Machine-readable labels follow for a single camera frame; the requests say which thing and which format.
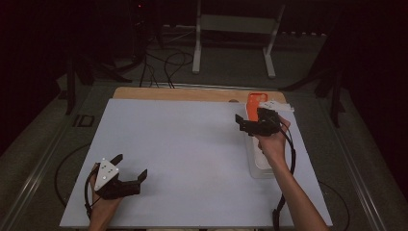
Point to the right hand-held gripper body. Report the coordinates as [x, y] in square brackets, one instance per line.
[266, 123]

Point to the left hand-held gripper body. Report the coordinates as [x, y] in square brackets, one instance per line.
[106, 173]

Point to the orange phone case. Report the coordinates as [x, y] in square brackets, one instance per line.
[253, 106]

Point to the white plastic tray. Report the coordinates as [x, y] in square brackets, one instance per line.
[260, 163]

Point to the person's right hand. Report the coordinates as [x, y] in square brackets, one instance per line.
[272, 147]

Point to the person's left hand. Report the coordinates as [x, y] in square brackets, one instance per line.
[102, 208]

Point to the pale grey table board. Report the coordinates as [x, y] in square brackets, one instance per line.
[176, 160]

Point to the black tripod stand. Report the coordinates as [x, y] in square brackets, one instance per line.
[70, 89]
[335, 102]

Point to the white metal stand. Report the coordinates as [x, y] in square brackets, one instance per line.
[196, 48]

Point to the white power strip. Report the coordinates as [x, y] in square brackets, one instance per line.
[179, 26]
[301, 33]

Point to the dark equipment rack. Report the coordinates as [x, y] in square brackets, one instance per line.
[139, 32]

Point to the metal floor rail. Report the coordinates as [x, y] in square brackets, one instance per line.
[359, 186]
[32, 183]

